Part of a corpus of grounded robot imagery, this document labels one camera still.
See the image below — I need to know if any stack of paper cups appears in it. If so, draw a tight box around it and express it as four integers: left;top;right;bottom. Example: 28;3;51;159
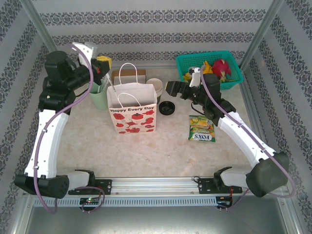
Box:
146;78;163;104

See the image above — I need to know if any white red printed paper bag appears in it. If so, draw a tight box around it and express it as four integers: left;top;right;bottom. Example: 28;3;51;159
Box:
106;62;158;135

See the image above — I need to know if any brown cardboard napkin box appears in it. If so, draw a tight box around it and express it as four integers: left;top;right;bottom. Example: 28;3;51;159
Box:
111;69;147;86

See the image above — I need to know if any yellow banana bunch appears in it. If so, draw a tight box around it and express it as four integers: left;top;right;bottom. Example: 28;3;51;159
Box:
182;60;213;82

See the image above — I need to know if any teal plastic basket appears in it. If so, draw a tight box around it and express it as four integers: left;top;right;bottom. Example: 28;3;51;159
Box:
175;50;244;90

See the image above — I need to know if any pink dragon fruit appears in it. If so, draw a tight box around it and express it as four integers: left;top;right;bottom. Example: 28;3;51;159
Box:
211;58;232;82

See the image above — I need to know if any green yellow candy bag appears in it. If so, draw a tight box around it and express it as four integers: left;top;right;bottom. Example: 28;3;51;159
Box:
188;115;216;142

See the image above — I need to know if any mint green straw holder cup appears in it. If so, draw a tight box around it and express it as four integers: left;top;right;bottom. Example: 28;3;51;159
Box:
89;80;109;111

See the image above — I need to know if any small circuit board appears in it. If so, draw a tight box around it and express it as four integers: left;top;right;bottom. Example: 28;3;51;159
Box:
79;197;99;205

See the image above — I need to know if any grey metal shelf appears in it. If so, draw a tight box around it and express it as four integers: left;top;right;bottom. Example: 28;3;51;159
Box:
14;195;303;234

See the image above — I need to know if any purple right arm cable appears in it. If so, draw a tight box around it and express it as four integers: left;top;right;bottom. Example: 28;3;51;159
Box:
199;65;297;212

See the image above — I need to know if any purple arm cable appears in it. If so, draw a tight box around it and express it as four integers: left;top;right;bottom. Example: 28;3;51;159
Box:
34;43;105;215
199;65;297;212

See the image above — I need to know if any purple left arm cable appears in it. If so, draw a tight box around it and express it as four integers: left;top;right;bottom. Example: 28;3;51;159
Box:
34;43;105;215

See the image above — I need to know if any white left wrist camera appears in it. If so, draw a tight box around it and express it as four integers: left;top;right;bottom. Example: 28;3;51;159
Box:
72;42;98;66

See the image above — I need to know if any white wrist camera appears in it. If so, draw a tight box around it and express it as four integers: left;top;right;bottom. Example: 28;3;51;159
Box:
190;67;202;88
72;42;98;66

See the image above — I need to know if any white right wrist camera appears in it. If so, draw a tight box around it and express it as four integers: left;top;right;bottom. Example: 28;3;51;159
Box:
190;67;202;88

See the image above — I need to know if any aluminium frame post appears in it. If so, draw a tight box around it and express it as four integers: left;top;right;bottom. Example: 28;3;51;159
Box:
20;0;61;53
238;0;285;70

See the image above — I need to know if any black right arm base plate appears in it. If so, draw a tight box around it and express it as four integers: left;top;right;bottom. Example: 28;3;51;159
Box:
196;177;243;195

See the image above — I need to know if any aluminium mounting rail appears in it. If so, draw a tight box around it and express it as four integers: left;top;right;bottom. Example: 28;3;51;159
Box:
23;177;290;195

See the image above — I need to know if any slotted grey cable duct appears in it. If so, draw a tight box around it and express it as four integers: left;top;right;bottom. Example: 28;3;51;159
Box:
33;196;217;207

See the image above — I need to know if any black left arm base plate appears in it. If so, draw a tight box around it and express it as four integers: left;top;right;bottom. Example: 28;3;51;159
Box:
68;179;113;195

